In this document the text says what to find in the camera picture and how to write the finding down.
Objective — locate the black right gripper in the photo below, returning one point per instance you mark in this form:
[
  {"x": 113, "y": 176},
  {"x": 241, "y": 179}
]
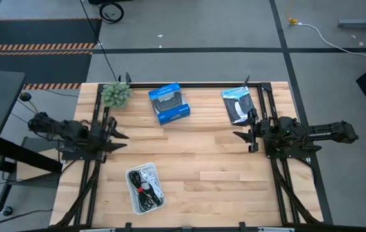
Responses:
[{"x": 256, "y": 132}]

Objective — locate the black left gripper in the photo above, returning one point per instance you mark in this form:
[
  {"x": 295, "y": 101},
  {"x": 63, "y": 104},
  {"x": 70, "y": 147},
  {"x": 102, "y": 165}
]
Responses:
[{"x": 104, "y": 138}]

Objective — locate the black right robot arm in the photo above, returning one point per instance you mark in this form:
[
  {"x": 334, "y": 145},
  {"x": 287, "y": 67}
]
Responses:
[{"x": 324, "y": 132}]

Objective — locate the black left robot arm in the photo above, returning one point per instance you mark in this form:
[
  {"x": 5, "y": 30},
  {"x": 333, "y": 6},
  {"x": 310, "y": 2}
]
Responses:
[{"x": 63, "y": 129}]

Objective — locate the magazine with waterfall cover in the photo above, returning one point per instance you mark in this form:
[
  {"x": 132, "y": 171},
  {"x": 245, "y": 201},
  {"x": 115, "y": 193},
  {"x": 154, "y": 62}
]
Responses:
[{"x": 234, "y": 100}]

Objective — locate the green potted plant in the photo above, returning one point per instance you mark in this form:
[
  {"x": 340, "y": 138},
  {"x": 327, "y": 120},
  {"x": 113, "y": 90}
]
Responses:
[{"x": 116, "y": 95}]

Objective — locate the white plastic bin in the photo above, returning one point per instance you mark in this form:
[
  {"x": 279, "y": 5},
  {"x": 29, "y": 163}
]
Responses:
[{"x": 129, "y": 187}]

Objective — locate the blue game controller box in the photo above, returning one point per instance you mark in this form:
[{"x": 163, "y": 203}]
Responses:
[{"x": 162, "y": 93}]

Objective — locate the black round knob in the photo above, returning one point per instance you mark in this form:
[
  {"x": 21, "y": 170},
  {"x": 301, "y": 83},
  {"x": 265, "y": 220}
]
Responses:
[{"x": 25, "y": 96}]

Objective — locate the yellow plug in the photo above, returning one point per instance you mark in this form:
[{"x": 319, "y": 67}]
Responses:
[{"x": 292, "y": 21}]

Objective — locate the black caster wheel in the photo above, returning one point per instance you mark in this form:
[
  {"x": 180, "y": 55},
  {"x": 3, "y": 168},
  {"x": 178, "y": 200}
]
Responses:
[{"x": 7, "y": 211}]

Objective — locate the black mat with hazard stripes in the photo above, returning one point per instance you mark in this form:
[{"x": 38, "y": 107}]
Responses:
[{"x": 34, "y": 32}]

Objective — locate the grey metal desk foot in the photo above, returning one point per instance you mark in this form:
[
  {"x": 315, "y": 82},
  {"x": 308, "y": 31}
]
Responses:
[{"x": 363, "y": 23}]

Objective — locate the black metal rig frame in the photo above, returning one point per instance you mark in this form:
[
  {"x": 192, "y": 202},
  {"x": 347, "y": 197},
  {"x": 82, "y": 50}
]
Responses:
[{"x": 202, "y": 85}]

